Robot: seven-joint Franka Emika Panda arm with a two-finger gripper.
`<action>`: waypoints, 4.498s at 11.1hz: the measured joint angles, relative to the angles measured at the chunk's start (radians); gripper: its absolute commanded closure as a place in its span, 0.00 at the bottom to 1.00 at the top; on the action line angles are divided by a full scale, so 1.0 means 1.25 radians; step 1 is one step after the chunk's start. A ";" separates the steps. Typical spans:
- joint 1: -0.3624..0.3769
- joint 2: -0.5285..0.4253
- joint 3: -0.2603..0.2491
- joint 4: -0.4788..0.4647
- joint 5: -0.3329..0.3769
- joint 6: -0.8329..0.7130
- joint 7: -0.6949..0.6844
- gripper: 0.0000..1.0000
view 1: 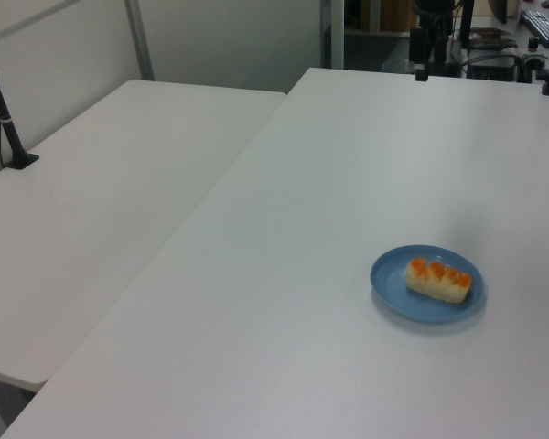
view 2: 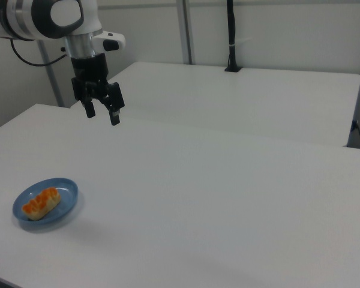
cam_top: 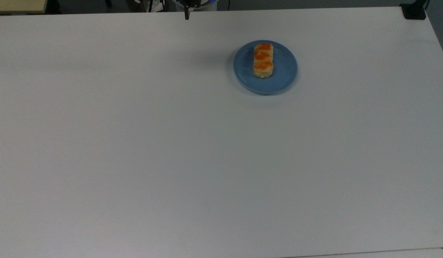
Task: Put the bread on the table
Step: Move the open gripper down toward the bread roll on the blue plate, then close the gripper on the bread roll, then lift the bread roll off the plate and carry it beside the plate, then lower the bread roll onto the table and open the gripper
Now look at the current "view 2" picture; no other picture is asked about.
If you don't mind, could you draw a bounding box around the bread with orange topping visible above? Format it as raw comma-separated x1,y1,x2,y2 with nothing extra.
22,187,62,221

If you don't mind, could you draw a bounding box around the black camera stand pole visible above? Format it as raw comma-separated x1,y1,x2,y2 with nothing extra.
224,0,242,73

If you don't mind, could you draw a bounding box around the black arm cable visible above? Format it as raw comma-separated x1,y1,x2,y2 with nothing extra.
10,39,68,67

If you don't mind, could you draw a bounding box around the blue round plate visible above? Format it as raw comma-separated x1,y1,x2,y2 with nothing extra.
12,178,79,226

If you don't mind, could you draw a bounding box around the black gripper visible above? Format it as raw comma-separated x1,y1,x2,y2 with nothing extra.
70,53,126,126

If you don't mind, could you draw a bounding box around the grey metal frame post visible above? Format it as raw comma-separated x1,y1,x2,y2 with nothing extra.
176,0,196,65
37,40,65,107

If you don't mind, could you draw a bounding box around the black wall power cable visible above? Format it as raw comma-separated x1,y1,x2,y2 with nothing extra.
351,119,360,149

